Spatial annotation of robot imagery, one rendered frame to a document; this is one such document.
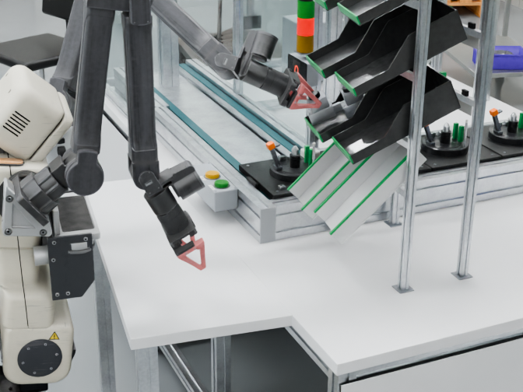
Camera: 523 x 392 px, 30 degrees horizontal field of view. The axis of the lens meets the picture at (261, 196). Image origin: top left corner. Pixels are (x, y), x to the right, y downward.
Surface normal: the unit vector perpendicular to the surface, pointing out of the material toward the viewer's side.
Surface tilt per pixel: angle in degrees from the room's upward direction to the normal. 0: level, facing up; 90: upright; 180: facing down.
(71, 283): 90
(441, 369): 90
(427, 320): 0
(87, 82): 90
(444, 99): 90
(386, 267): 0
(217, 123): 0
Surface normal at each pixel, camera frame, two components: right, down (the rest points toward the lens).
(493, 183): 0.40, 0.37
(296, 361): 0.01, -0.91
